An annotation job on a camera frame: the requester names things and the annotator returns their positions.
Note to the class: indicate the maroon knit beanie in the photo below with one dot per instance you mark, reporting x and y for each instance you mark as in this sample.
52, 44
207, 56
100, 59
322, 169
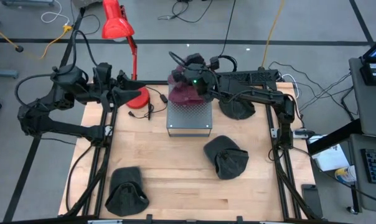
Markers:
185, 95
178, 71

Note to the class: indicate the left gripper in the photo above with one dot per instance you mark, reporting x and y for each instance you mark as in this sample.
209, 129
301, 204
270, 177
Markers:
106, 90

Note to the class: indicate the white wipes canister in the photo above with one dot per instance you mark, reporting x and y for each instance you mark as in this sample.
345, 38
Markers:
346, 174

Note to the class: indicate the grey adapter box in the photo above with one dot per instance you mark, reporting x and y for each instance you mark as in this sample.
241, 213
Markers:
303, 133

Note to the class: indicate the red desk lamp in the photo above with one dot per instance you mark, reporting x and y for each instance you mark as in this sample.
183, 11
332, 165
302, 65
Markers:
116, 21

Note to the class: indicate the grey perforated metal shelf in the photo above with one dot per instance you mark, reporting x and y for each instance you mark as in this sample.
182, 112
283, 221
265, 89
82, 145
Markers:
189, 119

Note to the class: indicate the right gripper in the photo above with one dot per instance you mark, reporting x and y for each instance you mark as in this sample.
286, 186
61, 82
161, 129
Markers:
203, 79

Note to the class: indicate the white paper sheet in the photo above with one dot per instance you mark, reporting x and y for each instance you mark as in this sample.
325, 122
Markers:
331, 158

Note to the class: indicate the black aluminium table frame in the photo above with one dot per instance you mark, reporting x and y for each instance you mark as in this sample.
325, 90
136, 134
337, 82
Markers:
96, 174

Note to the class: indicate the grey desk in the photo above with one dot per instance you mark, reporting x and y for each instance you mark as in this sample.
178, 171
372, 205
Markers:
359, 193

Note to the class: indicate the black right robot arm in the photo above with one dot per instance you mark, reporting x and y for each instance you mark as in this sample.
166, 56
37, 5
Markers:
256, 95

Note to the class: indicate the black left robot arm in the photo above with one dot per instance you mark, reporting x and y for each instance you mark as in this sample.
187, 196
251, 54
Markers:
60, 127

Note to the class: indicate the dark green baseball cap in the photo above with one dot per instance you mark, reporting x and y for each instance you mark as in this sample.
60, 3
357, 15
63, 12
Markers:
227, 158
127, 193
237, 109

